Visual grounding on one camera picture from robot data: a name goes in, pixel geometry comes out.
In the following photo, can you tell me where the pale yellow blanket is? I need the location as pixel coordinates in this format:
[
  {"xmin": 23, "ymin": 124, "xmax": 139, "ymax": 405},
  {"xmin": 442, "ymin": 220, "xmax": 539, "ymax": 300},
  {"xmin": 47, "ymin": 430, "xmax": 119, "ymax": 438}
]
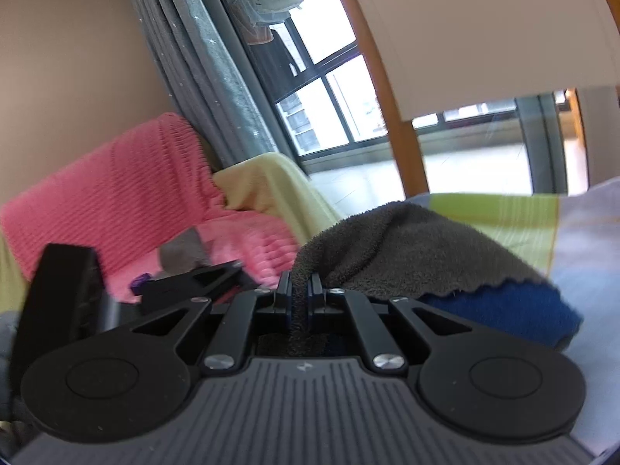
[{"xmin": 212, "ymin": 152, "xmax": 344, "ymax": 245}]

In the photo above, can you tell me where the wooden bed footboard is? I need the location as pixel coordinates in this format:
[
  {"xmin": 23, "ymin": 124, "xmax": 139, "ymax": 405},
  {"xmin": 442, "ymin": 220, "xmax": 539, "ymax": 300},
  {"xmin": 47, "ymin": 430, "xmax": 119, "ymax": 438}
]
[{"xmin": 322, "ymin": 0, "xmax": 620, "ymax": 202}]

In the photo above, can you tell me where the pink knitted blanket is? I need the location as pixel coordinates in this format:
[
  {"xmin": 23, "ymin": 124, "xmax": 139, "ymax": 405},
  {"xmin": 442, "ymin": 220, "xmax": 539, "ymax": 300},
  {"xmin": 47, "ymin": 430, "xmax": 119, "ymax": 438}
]
[{"xmin": 0, "ymin": 112, "xmax": 298, "ymax": 306}]

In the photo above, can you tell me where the grey starred curtain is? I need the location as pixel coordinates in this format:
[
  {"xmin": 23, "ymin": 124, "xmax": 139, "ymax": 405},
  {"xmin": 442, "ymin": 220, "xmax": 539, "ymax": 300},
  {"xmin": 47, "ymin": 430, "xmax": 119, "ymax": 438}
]
[{"xmin": 119, "ymin": 0, "xmax": 303, "ymax": 172}]

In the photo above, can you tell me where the green and blue checked tablecloth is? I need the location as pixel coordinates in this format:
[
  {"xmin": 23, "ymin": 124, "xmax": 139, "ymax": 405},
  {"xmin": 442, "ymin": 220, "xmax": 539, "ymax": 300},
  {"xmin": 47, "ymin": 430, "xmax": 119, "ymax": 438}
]
[{"xmin": 404, "ymin": 174, "xmax": 620, "ymax": 456}]

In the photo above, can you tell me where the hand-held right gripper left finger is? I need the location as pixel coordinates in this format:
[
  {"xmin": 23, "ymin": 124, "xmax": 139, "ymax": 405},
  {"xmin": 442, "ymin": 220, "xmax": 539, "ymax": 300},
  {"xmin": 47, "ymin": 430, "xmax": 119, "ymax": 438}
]
[{"xmin": 122, "ymin": 271, "xmax": 294, "ymax": 377}]

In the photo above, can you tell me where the dark framed window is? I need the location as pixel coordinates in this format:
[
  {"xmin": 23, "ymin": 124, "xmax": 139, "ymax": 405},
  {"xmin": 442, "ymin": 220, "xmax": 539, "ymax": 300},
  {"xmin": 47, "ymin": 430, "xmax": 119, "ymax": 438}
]
[{"xmin": 203, "ymin": 0, "xmax": 582, "ymax": 160}]

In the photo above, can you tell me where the grey and blue cleaning cloth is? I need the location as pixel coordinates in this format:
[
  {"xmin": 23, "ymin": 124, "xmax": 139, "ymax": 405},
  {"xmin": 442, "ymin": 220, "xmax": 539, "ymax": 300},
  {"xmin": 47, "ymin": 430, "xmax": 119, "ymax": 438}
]
[{"xmin": 289, "ymin": 201, "xmax": 584, "ymax": 355}]

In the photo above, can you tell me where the small grey cloth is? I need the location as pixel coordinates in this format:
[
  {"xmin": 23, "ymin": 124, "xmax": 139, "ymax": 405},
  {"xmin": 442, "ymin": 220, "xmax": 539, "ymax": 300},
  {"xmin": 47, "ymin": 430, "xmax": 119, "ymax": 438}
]
[{"xmin": 159, "ymin": 227, "xmax": 209, "ymax": 277}]

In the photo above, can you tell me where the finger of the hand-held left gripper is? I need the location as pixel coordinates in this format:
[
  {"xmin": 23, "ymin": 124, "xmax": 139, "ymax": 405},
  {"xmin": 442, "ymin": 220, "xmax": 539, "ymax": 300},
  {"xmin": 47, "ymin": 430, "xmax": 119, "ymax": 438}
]
[{"xmin": 133, "ymin": 259, "xmax": 258, "ymax": 317}]

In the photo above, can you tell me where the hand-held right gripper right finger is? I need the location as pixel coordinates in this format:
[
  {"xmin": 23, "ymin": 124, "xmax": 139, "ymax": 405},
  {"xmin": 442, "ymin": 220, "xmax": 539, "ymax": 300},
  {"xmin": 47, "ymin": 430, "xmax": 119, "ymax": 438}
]
[{"xmin": 307, "ymin": 271, "xmax": 482, "ymax": 376}]

